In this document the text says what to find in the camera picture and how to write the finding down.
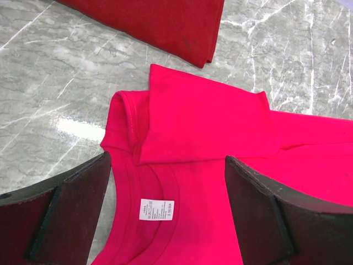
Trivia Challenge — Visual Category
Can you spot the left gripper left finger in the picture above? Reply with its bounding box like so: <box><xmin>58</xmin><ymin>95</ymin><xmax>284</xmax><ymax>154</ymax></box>
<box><xmin>1</xmin><ymin>152</ymin><xmax>111</xmax><ymax>264</ymax></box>

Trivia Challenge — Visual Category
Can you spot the folded dark red t shirt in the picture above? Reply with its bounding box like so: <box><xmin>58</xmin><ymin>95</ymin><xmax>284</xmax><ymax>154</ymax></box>
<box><xmin>60</xmin><ymin>0</ymin><xmax>224</xmax><ymax>68</ymax></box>

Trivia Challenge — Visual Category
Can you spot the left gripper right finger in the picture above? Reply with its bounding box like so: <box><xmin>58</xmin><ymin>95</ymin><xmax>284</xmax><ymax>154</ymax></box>
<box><xmin>224</xmin><ymin>156</ymin><xmax>352</xmax><ymax>264</ymax></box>

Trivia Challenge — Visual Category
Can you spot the pink t shirt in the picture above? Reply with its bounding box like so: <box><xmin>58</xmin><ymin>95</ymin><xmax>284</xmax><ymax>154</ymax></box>
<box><xmin>94</xmin><ymin>64</ymin><xmax>352</xmax><ymax>264</ymax></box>

